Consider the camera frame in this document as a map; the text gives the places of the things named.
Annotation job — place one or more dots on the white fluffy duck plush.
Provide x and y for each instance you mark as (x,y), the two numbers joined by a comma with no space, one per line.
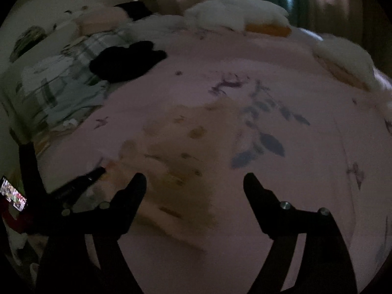
(239,16)

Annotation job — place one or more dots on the pink printed bed sheet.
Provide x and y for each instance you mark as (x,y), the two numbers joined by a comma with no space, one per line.
(312,140)

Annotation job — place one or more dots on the black clothing pile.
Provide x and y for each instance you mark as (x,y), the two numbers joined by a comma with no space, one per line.
(123,64)

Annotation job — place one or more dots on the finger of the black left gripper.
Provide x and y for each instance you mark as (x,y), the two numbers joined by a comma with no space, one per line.
(66,196)

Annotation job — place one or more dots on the cream patterned baby garment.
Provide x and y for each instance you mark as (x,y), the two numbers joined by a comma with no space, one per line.
(188,158)

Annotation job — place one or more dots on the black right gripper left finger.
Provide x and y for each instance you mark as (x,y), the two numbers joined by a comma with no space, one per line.
(82,254)

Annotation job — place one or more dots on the white pink plush toy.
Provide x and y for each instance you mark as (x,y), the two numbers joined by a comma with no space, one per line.
(93,19)

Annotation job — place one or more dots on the plaid green white blanket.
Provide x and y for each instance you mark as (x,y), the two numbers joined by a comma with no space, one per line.
(60,87)

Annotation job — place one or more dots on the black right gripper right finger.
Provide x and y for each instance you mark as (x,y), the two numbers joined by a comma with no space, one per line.
(326,266)

